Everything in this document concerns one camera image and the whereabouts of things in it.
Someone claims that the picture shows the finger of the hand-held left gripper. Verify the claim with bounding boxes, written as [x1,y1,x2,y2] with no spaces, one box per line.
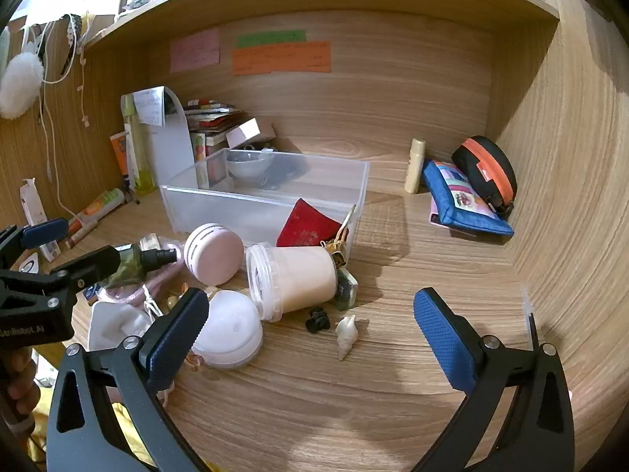
[51,245,122,298]
[20,218,70,251]

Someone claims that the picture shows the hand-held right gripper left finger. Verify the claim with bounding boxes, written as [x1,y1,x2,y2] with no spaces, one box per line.
[45,288,217,472]

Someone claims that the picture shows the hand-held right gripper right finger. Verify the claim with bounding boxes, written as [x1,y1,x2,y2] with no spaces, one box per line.
[410,286,577,472]

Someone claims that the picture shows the green glass spray bottle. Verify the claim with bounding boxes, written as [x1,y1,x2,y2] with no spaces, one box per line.
[101,243,178,288]

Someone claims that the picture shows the white pink tube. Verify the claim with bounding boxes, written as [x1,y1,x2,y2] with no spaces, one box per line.
[184,223,245,286]

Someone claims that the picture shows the white seashell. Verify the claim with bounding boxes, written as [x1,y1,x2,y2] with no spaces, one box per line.
[335,315,358,361]

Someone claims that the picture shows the clear plastic jar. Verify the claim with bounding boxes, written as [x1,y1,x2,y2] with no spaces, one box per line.
[245,242,340,323]

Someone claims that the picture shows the gold keys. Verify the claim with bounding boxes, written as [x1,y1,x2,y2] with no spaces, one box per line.
[322,205,357,266]

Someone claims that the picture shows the clear plastic storage bin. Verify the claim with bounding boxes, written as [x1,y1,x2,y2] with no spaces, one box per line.
[158,147,370,261]

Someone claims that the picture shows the red pouch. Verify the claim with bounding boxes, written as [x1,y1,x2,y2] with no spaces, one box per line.
[276,198,342,249]

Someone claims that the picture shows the person's left hand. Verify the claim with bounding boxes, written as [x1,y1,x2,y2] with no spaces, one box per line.
[0,347,41,431]

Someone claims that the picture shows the white carton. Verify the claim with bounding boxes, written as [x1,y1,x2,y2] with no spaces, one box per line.
[20,179,62,261]

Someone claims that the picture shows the orange fruit packet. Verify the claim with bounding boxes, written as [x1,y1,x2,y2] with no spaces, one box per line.
[66,188,126,247]

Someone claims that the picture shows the white pink round case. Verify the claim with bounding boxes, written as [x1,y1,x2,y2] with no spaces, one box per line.
[191,290,263,369]

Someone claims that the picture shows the white plug adapter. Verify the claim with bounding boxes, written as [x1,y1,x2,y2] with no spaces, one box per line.
[91,301,153,352]

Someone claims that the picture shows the yellow cloth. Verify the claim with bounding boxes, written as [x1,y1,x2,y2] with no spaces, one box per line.
[27,388,212,472]

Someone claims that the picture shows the yellow green bottle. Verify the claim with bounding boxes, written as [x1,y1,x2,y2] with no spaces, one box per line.
[122,94,157,195]

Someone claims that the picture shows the small green tin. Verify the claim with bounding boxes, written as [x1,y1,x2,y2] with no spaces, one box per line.
[335,268,359,312]

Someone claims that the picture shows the black hair claw clip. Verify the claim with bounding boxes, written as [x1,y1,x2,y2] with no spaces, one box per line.
[305,306,329,332]

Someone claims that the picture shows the blue zip pouch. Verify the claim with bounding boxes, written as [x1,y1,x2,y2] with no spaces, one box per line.
[421,160,515,237]

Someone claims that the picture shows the white curved paper sheet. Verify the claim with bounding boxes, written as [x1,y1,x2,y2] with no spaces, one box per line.
[146,86,198,190]

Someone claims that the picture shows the white fluffy pompom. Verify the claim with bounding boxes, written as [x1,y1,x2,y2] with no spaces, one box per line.
[0,52,45,120]

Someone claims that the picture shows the fruit print box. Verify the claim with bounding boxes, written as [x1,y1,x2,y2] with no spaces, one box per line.
[189,130,228,188]

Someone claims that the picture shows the handwritten paper sheet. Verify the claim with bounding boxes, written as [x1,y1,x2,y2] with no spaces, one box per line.
[134,87,165,129]

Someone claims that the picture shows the cream tube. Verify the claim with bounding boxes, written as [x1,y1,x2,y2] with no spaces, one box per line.
[404,138,426,194]

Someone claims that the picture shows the black case with orange zip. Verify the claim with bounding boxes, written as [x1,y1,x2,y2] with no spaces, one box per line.
[451,135,518,219]

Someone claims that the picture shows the clear bowl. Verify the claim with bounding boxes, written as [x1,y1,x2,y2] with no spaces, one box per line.
[226,150,271,183]

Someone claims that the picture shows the stack of colourful packets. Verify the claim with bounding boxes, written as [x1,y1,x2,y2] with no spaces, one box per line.
[186,100,245,131]

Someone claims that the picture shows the small white box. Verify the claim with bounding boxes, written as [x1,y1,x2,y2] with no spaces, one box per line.
[225,118,261,146]

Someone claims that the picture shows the pink paper note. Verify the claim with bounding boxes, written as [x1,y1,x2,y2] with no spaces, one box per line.
[169,28,220,74]

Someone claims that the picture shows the orange paper note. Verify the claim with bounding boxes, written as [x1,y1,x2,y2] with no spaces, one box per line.
[231,41,331,77]

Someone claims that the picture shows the green paper note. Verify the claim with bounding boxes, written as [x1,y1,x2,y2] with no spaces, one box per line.
[236,29,307,49]

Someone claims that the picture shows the white cable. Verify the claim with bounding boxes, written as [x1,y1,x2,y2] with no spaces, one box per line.
[35,22,86,217]

